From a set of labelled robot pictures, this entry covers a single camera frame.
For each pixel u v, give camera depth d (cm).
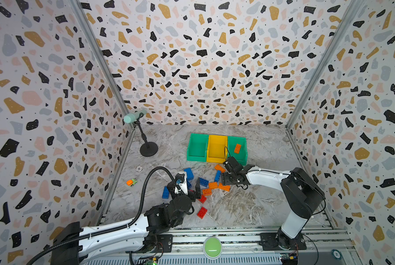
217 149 113
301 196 48
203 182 93
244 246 74
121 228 48
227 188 90
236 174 70
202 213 81
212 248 72
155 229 53
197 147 109
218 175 94
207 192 90
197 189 68
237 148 106
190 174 95
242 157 103
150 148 108
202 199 86
